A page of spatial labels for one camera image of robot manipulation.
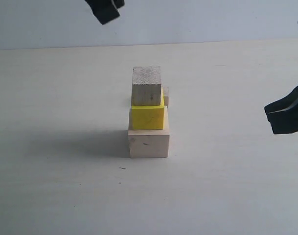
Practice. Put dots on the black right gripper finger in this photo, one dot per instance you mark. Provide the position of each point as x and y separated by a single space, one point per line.
284 121
282 103

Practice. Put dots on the medium wooden cube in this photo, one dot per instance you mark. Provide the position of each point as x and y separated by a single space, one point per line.
146 86

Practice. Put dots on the yellow cube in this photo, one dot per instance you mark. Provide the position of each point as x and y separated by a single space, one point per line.
146 117

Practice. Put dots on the large light wooden cube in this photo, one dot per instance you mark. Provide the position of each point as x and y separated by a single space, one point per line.
149 143

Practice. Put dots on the small wooden cube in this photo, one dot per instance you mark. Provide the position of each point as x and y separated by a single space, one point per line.
166 95

